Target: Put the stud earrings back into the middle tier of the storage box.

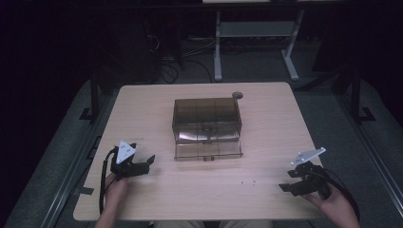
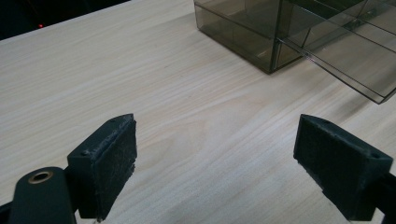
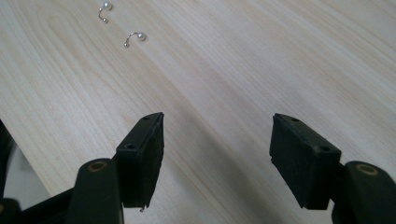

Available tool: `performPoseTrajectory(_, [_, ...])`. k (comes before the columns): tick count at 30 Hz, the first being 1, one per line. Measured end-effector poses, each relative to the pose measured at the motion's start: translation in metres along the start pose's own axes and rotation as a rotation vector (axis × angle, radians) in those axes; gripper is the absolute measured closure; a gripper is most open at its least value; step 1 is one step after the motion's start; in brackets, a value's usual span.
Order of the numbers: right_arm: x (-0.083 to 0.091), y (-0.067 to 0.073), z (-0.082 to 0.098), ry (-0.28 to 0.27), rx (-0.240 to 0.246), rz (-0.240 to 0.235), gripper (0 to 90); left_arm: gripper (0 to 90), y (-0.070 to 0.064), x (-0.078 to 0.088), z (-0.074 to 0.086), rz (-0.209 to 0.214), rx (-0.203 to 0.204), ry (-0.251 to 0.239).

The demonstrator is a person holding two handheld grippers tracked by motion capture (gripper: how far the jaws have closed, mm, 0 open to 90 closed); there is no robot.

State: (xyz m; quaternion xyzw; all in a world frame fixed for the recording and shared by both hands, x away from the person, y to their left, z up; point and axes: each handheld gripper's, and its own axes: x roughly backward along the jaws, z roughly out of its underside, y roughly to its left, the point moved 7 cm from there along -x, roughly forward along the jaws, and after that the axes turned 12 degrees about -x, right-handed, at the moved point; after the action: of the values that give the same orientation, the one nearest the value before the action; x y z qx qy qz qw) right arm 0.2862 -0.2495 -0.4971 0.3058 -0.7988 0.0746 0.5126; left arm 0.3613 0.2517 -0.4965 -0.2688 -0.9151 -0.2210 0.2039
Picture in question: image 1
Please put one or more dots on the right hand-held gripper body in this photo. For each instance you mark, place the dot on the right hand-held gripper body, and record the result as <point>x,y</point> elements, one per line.
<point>312,179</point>

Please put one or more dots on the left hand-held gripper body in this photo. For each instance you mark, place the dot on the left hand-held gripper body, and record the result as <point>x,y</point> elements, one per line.
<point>124,153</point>

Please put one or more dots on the person's right hand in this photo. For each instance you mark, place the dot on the person's right hand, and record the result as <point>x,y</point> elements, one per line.
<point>331,202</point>

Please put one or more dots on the person's left hand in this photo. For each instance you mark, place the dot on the person's left hand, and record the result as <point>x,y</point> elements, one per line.
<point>115,188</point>

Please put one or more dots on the dark tape strip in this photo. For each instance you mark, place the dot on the dark tape strip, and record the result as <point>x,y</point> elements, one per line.
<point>86,191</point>

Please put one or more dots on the black metal stand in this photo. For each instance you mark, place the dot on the black metal stand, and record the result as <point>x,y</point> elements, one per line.
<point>356,98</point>
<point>94,98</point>

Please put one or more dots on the brown transparent drawer box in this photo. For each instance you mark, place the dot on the brown transparent drawer box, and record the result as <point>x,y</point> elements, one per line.
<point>207,126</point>

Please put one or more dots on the grey round table grommet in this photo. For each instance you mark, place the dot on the grey round table grommet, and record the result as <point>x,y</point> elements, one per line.
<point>237,94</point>

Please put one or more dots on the white metal desk frame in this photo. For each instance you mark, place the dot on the white metal desk frame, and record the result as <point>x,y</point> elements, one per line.
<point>256,30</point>

